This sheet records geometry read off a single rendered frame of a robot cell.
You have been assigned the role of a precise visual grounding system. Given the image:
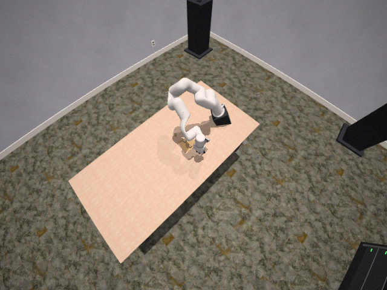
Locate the tan flat mat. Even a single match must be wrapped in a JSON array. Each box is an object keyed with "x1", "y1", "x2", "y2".
[{"x1": 179, "y1": 139, "x2": 195, "y2": 153}]

